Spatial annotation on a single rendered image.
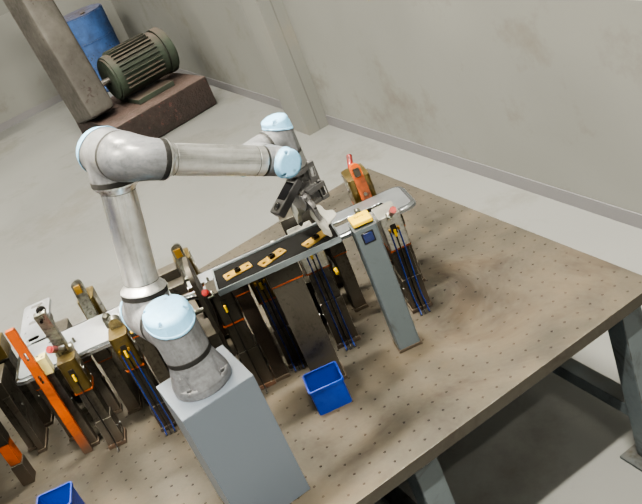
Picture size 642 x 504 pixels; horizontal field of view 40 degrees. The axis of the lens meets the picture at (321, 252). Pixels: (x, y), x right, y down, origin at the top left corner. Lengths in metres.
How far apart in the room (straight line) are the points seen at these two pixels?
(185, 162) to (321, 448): 0.92
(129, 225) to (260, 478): 0.71
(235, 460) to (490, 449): 1.32
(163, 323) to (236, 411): 0.29
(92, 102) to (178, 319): 5.86
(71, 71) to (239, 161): 5.79
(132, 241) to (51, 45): 5.76
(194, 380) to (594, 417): 1.67
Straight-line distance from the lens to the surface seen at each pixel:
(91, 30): 9.90
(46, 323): 2.69
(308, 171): 2.37
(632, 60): 3.75
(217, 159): 2.05
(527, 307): 2.69
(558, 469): 3.17
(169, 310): 2.08
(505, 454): 3.26
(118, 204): 2.10
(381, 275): 2.53
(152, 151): 1.97
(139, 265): 2.14
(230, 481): 2.25
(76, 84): 7.81
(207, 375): 2.12
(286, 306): 2.49
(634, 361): 2.81
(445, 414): 2.41
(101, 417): 2.84
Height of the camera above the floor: 2.27
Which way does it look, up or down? 28 degrees down
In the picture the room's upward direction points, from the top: 23 degrees counter-clockwise
